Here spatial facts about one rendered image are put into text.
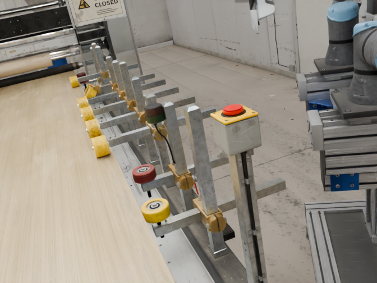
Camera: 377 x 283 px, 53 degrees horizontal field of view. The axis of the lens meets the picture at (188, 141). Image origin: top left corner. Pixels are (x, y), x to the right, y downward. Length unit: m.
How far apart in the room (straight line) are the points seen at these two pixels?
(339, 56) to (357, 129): 0.51
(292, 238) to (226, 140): 1.69
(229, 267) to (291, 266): 1.06
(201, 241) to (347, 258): 0.85
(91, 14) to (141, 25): 6.60
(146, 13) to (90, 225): 9.33
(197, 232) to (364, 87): 0.69
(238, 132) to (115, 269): 0.43
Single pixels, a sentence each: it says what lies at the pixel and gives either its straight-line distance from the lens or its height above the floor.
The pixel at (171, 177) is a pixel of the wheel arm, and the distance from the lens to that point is 1.34.
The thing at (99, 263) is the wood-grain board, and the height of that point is 0.90.
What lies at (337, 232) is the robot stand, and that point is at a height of 0.21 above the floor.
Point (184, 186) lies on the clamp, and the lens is 1.29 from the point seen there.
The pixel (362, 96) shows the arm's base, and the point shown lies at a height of 1.06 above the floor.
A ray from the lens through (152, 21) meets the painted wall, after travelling 10.30.
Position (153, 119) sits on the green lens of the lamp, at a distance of 1.20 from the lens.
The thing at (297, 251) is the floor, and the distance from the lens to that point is 2.27.
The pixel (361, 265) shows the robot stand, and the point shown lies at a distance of 1.89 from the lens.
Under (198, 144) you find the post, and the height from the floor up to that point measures 1.07.
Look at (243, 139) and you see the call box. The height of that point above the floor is 1.18.
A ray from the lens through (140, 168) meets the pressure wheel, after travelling 1.33.
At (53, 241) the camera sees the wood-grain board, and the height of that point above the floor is 0.90.
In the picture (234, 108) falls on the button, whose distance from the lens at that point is 0.72.
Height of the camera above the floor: 1.46
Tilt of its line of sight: 22 degrees down
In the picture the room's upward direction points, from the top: 11 degrees counter-clockwise
